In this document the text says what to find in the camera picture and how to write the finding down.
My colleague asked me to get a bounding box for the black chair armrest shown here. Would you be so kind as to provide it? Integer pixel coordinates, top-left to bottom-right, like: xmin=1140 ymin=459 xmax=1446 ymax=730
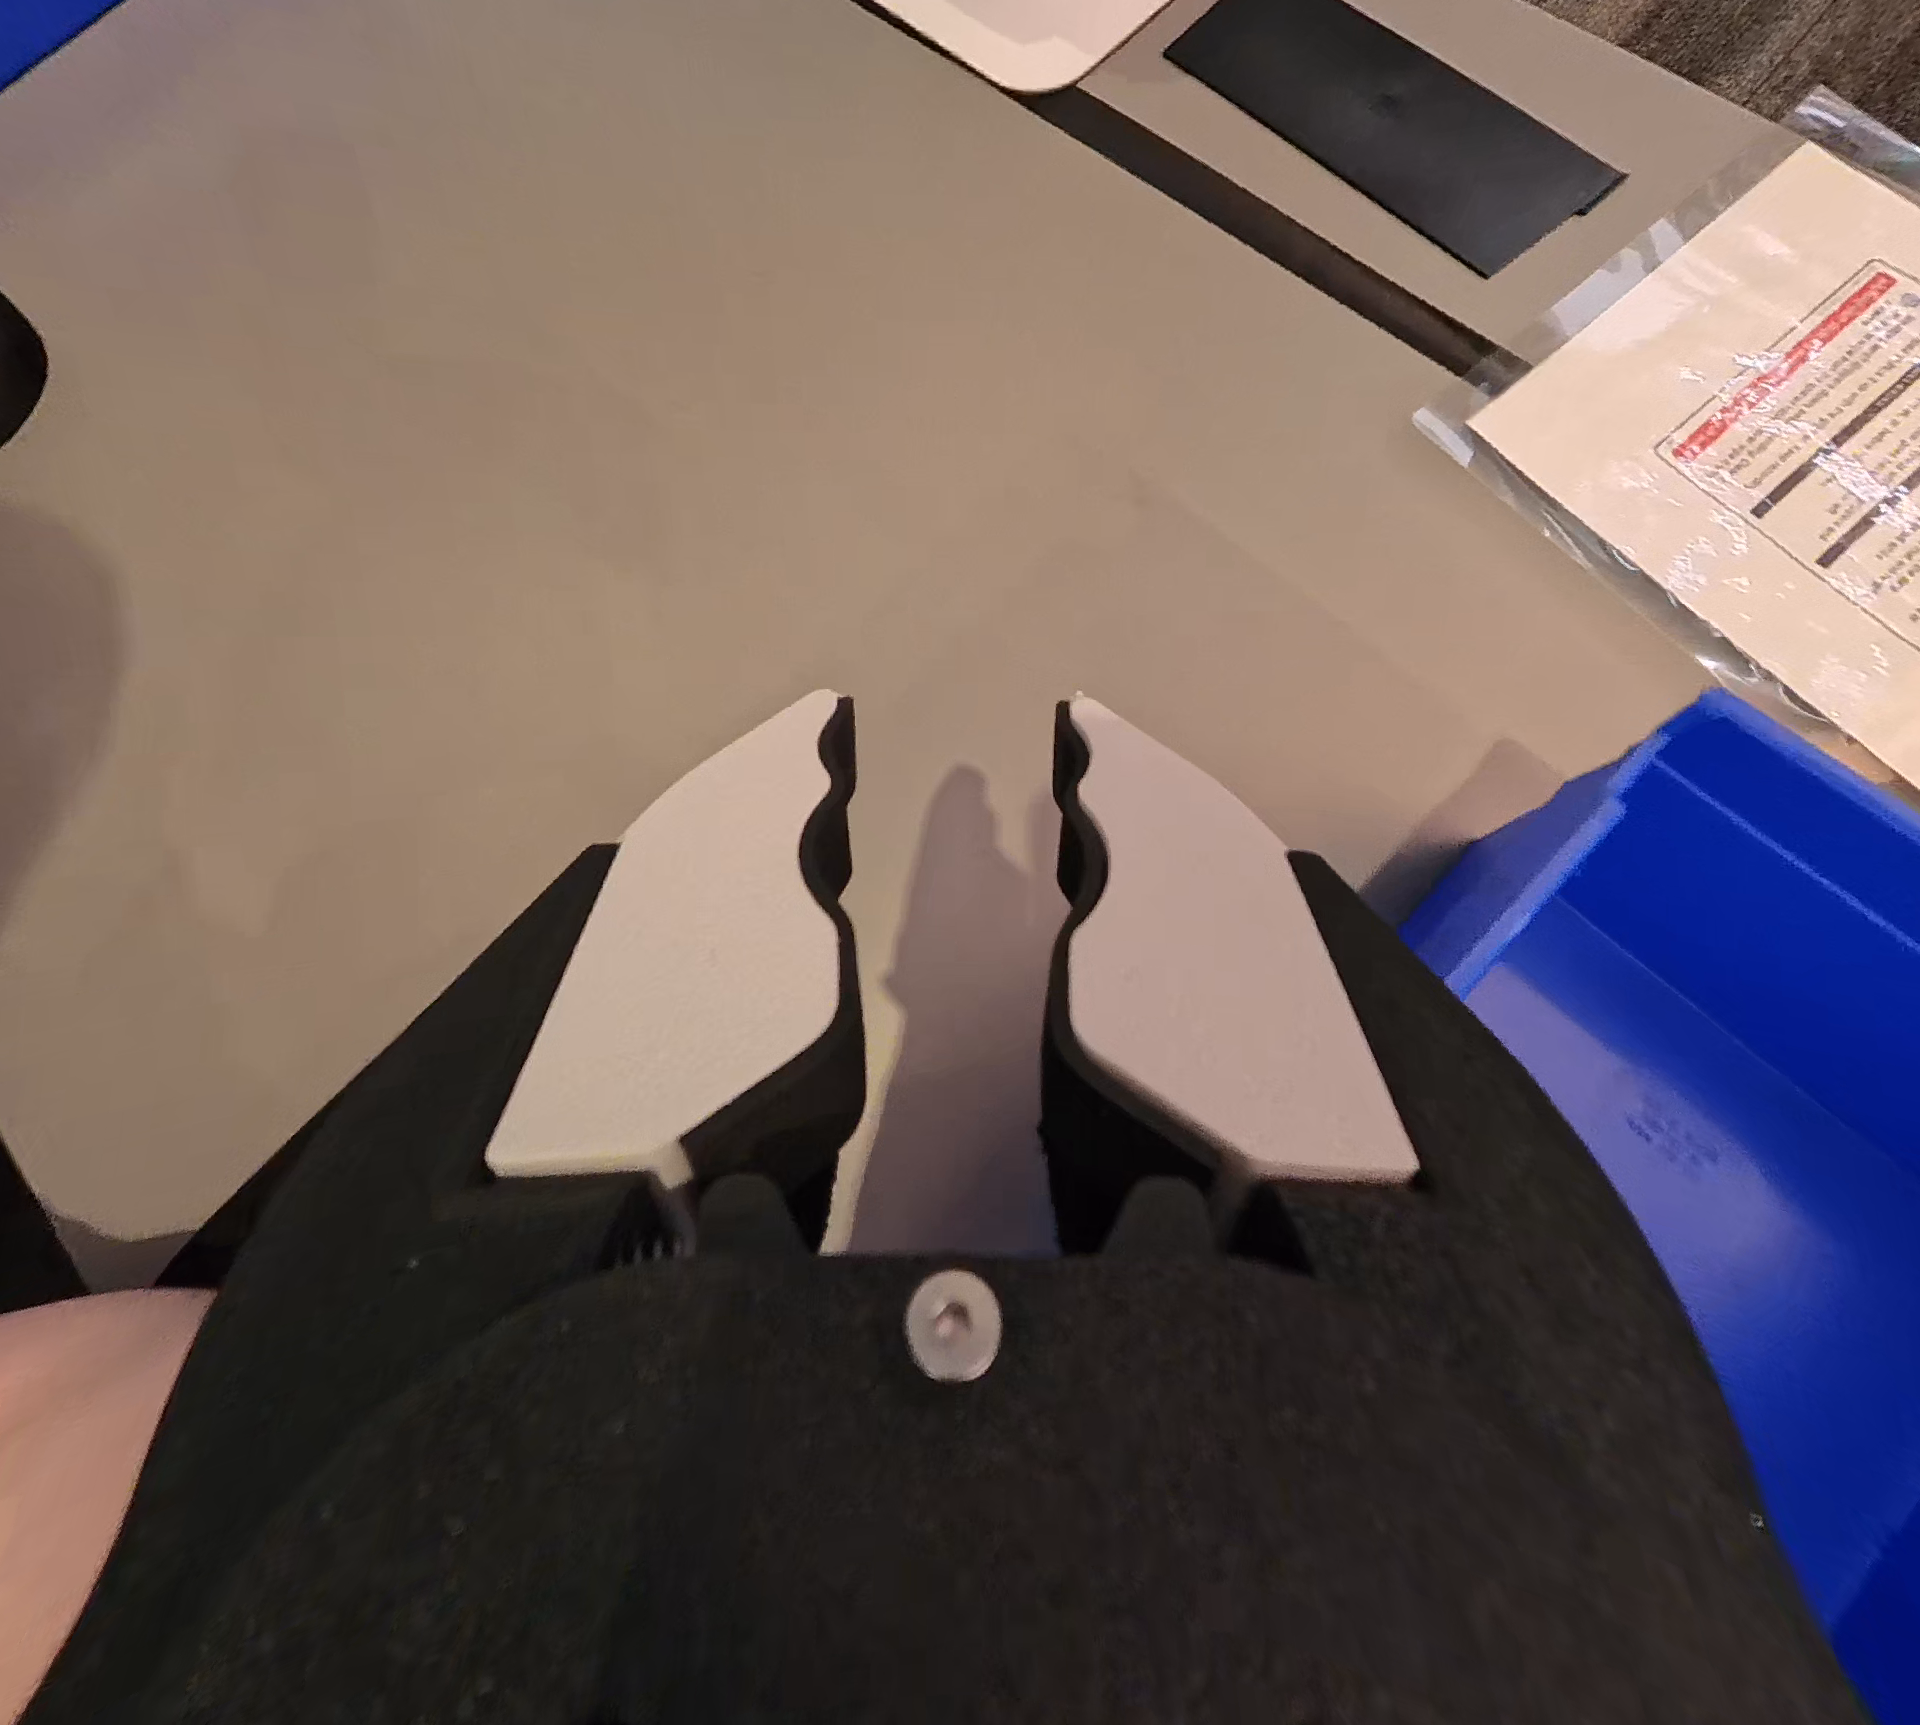
xmin=0 ymin=293 xmax=49 ymax=455

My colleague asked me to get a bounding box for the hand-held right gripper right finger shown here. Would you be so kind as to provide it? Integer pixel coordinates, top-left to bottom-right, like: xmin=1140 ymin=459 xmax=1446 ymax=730
xmin=1042 ymin=692 xmax=1422 ymax=1254

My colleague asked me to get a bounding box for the person's left forearm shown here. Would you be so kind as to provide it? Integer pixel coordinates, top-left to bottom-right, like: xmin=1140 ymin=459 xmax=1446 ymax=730
xmin=0 ymin=1287 xmax=216 ymax=1700

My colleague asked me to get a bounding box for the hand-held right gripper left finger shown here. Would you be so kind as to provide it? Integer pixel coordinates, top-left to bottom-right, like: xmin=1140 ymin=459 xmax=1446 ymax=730
xmin=484 ymin=691 xmax=870 ymax=1254

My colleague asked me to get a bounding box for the black desk cover flap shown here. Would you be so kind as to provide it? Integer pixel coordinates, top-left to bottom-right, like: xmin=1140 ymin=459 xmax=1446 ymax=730
xmin=1161 ymin=0 xmax=1629 ymax=279

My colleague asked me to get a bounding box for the clear plastic bag with papers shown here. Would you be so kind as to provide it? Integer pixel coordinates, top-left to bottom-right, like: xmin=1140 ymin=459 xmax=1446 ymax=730
xmin=1413 ymin=90 xmax=1920 ymax=797

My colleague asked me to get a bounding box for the person's black clothing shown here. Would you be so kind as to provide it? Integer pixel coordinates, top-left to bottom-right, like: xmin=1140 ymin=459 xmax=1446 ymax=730
xmin=0 ymin=1133 xmax=92 ymax=1315

